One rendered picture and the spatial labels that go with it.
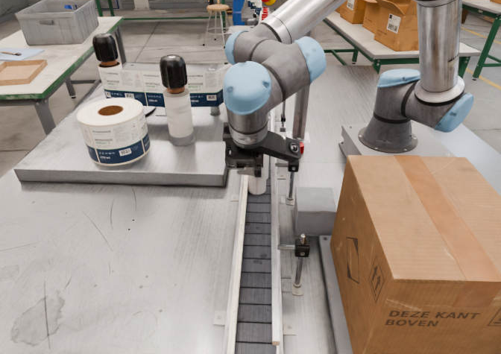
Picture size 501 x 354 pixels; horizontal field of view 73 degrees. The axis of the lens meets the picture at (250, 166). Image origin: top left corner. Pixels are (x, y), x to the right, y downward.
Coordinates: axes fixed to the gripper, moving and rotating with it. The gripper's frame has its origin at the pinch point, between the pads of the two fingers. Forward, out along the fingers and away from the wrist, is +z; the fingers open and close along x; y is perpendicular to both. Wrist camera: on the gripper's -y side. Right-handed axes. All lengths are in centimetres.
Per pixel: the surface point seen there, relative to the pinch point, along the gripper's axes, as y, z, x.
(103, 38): 59, 14, -58
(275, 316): -3.6, -13.9, 32.9
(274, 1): -3, -1, -60
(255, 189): 1.1, 11.7, 0.3
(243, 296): 2.5, -2.4, 29.3
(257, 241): 0.0, 5.2, 16.1
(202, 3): 149, 470, -633
